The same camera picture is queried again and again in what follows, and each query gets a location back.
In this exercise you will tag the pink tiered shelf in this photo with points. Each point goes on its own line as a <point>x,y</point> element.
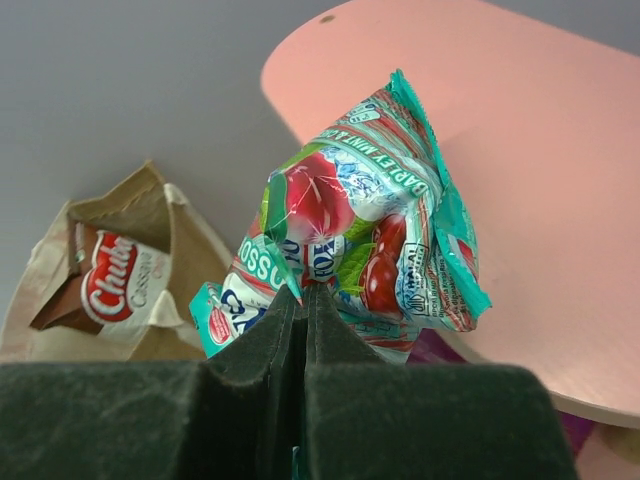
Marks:
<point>540,130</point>

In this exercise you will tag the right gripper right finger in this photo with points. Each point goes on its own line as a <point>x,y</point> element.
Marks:
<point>368,419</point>

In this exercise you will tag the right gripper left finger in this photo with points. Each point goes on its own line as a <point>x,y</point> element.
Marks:
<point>228,417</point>

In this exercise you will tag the teal Fox's candy bag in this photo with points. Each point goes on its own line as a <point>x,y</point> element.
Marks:
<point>368,207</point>

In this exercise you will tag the brown cassava chips bag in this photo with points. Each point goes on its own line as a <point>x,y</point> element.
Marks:
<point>112,287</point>

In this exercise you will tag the brown paper bag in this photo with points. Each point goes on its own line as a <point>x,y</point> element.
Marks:
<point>147,209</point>

